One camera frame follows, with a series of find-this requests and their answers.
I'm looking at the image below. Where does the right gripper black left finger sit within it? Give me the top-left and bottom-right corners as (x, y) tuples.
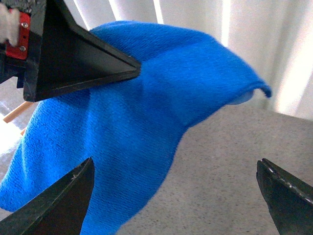
(0, 158), (95, 235)

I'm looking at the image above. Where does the black red left gripper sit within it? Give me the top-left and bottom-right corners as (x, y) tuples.
(0, 0), (141, 102)

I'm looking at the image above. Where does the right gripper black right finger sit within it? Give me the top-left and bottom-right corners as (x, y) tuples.
(256, 158), (313, 235)

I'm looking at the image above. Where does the blue microfiber cloth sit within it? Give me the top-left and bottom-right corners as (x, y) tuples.
(0, 20), (272, 235)

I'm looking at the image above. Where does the white wooden towel rack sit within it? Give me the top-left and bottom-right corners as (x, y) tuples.
(0, 101), (34, 136)

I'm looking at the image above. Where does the white pleated curtain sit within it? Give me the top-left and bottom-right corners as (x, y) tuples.
(67, 0), (313, 120)

